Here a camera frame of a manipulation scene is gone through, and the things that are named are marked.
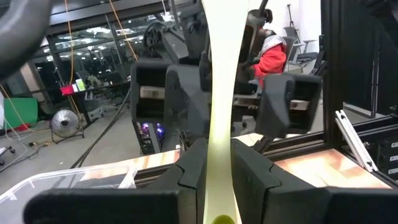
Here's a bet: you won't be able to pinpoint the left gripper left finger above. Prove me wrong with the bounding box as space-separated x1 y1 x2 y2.
136 138 208 224

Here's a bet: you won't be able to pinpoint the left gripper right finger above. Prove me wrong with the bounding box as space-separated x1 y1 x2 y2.
230 138 331 224

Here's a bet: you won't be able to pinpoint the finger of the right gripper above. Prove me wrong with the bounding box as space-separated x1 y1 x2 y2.
254 73 297 140
164 63 213 141

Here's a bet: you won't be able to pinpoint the green dish brush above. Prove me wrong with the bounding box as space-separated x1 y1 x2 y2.
201 0 250 224

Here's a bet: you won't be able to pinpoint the person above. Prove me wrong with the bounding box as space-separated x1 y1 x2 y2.
248 8 289 91

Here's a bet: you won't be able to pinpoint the black computer with purple lights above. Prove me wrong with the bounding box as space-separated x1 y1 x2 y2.
131 119 166 156

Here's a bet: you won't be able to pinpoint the grey office chair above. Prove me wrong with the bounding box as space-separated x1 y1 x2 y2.
295 39 318 65
283 26 304 66

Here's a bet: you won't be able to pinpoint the silver aluminium bar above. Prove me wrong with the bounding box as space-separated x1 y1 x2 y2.
334 109 379 174

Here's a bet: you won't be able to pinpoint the round floor fan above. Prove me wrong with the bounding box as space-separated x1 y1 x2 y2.
50 108 85 144

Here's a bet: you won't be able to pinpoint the black labelled equipment box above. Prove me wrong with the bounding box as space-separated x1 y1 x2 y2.
371 136 398 187

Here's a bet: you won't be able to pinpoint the green board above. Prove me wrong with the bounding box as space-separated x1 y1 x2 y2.
3 97 39 129

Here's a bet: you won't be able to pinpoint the large clear plastic bin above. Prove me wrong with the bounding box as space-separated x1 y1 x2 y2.
0 163 138 224

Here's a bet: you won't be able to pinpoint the thick black floor cables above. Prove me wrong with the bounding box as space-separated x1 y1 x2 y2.
70 88 132 169

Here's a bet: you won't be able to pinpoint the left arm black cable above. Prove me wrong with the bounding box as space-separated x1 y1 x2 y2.
0 0 53 82

